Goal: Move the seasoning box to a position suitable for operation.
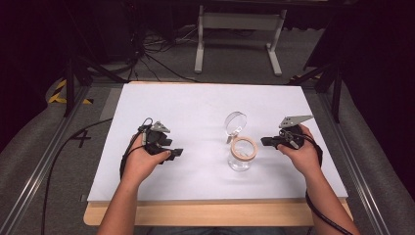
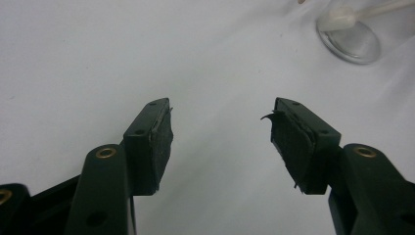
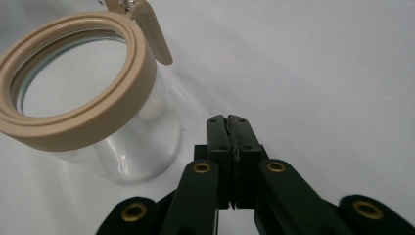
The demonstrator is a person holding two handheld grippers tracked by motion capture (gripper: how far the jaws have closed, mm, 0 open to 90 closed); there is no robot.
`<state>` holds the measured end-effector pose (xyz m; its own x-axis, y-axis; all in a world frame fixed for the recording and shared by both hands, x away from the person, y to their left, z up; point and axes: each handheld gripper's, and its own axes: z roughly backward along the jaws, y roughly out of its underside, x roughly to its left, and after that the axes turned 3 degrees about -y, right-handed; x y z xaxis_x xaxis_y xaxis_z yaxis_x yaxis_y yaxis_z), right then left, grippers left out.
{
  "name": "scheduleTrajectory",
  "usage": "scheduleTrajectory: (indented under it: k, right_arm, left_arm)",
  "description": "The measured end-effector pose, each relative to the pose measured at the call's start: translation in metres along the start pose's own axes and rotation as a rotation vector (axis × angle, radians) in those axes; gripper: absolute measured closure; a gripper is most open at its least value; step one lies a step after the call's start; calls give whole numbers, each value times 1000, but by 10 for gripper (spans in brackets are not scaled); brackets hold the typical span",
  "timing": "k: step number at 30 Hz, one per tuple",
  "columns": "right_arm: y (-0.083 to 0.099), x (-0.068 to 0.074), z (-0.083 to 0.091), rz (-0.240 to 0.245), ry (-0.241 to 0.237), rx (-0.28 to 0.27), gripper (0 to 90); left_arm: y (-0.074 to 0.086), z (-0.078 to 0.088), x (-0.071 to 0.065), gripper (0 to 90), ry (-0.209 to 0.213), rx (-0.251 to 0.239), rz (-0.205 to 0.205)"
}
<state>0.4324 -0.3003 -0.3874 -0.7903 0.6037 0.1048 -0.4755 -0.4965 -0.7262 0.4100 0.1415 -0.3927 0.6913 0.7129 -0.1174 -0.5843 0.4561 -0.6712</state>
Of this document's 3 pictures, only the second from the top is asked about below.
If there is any white spoon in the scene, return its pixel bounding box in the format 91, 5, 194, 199
316, 0, 415, 32

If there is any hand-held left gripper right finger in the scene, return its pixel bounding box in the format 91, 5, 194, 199
260, 96, 415, 235

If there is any white tablecloth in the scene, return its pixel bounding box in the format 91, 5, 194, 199
0, 0, 415, 235

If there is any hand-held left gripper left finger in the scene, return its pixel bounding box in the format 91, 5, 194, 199
64, 97, 174, 235

